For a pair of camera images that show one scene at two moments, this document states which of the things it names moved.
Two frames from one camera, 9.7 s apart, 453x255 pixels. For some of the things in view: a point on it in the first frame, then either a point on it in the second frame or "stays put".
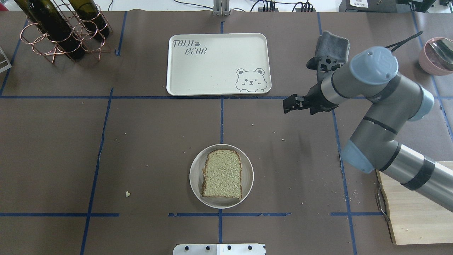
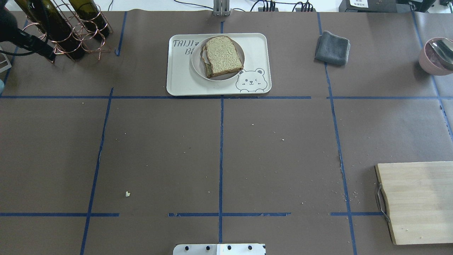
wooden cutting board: (415, 218) stays put
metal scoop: (445, 46) stays put
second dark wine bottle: (91, 16) stays put
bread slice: (222, 174) to (222, 55)
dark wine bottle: (48, 18) stays put
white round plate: (196, 177) to (240, 50)
